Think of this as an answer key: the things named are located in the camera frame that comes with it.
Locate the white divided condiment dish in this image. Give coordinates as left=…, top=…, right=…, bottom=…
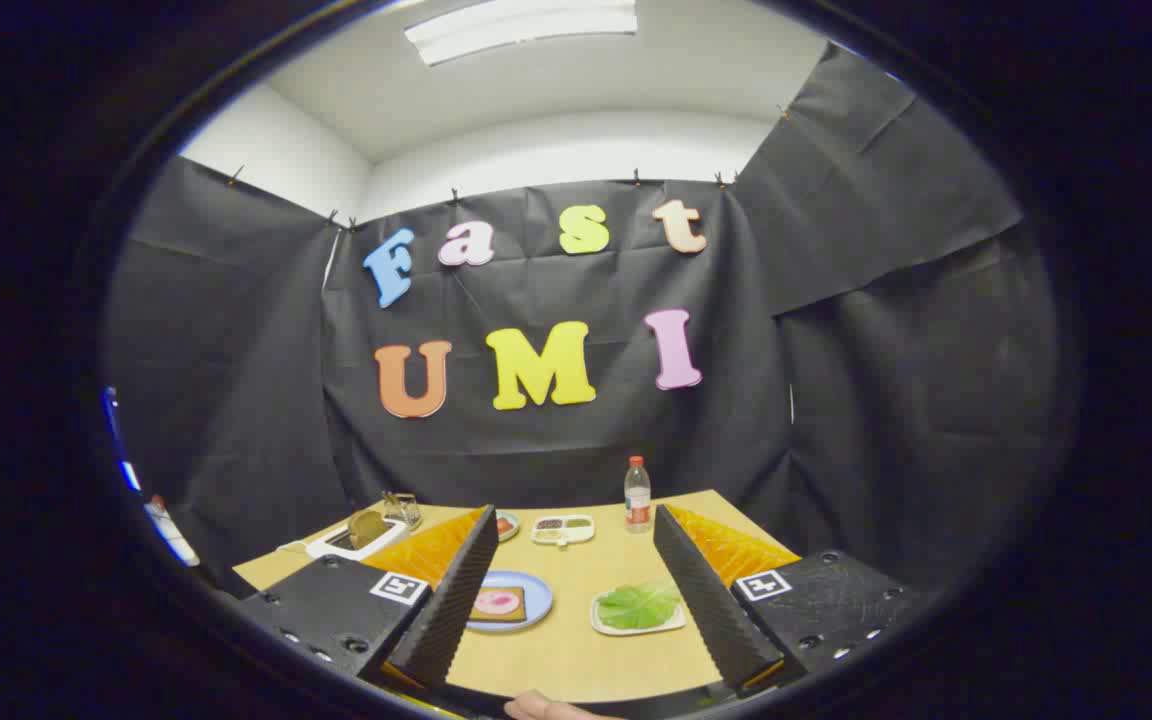
left=531, top=514, right=597, bottom=548

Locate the white device with cables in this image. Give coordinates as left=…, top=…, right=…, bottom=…
left=143, top=495, right=202, bottom=568

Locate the blue plate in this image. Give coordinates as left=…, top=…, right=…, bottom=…
left=466, top=570, right=554, bottom=633

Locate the white toaster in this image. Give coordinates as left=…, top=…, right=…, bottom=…
left=306, top=515, right=409, bottom=561

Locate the ceiling light fixture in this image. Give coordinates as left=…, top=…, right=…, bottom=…
left=404, top=0, right=639, bottom=67

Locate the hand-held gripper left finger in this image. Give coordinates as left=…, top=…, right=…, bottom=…
left=236, top=505, right=500, bottom=691

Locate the green lettuce leaf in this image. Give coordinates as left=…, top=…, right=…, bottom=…
left=598, top=583, right=682, bottom=631

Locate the bread slice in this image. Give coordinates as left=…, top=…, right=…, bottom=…
left=469, top=586, right=527, bottom=625

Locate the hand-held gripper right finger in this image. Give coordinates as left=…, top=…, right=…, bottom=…
left=653, top=504, right=922, bottom=699

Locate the clear bottle with red cap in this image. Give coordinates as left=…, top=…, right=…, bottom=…
left=624, top=456, right=653, bottom=535

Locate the white square plate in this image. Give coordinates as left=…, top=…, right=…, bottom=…
left=591, top=590, right=687, bottom=637

